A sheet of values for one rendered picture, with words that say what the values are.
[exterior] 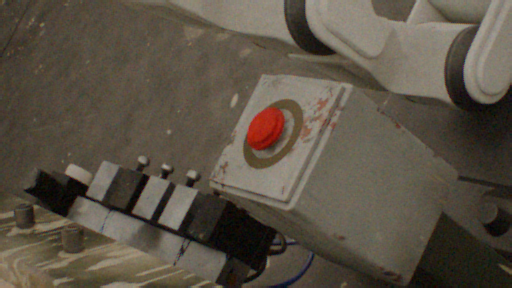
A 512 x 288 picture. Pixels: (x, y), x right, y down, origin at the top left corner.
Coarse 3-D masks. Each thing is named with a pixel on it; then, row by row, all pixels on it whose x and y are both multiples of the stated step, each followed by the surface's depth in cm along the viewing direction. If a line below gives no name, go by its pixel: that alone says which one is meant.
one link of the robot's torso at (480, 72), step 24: (432, 0) 176; (456, 0) 171; (480, 0) 167; (504, 0) 163; (480, 24) 176; (504, 24) 163; (480, 48) 161; (504, 48) 164; (480, 72) 161; (504, 72) 164; (480, 96) 163
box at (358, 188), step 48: (288, 96) 88; (336, 96) 83; (240, 144) 89; (336, 144) 83; (384, 144) 87; (240, 192) 87; (288, 192) 82; (336, 192) 84; (384, 192) 87; (432, 192) 91; (336, 240) 85; (384, 240) 88
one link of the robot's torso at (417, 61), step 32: (320, 0) 140; (352, 0) 142; (320, 32) 141; (352, 32) 143; (384, 32) 147; (416, 32) 158; (448, 32) 162; (320, 64) 159; (352, 64) 148; (384, 64) 151; (416, 64) 159; (448, 64) 162; (416, 96) 160; (448, 96) 164
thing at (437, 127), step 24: (504, 96) 175; (408, 120) 188; (432, 120) 184; (456, 120) 180; (480, 120) 176; (504, 120) 172; (432, 144) 181; (456, 144) 177; (480, 144) 173; (504, 144) 169; (456, 168) 174; (480, 168) 171; (504, 168) 167; (456, 192) 169; (480, 192) 165; (504, 192) 161; (456, 216) 166; (480, 216) 155; (504, 216) 155; (504, 240) 155
